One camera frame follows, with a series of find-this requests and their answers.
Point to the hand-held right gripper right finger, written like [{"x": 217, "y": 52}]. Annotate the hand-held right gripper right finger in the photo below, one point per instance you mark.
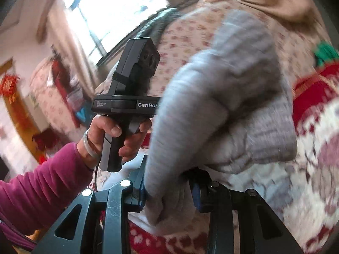
[{"x": 196, "y": 198}]

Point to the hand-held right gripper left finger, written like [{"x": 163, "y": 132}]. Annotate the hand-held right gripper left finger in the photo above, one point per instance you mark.
[{"x": 141, "y": 198}]

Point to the grey pants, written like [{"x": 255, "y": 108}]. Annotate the grey pants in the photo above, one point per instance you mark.
[{"x": 225, "y": 98}]

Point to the person's left forearm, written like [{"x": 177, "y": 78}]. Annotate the person's left forearm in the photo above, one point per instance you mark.
[{"x": 39, "y": 190}]

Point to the person's left hand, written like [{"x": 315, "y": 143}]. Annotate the person's left hand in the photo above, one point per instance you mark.
[{"x": 102, "y": 127}]

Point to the grey fuzzy blanket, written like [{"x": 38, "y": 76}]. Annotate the grey fuzzy blanket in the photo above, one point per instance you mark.
[{"x": 156, "y": 23}]

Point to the window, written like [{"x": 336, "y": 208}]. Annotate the window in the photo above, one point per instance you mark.
[{"x": 111, "y": 10}]

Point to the floral bed sheet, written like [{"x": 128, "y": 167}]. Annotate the floral bed sheet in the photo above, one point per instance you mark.
[{"x": 190, "y": 45}]

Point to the beige curtain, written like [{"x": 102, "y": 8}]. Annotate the beige curtain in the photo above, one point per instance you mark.
[{"x": 71, "y": 47}]

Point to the blue bag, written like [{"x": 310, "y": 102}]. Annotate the blue bag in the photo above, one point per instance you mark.
[{"x": 82, "y": 114}]

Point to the red and white patterned blanket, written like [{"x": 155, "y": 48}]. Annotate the red and white patterned blanket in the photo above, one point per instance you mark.
[{"x": 317, "y": 137}]

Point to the green cloth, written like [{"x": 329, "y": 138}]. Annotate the green cloth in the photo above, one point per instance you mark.
[{"x": 327, "y": 54}]

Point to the wooden door frame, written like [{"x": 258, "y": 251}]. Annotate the wooden door frame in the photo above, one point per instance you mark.
[{"x": 20, "y": 112}]

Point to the red wall hanging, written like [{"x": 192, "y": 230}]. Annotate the red wall hanging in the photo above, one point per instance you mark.
[{"x": 9, "y": 88}]

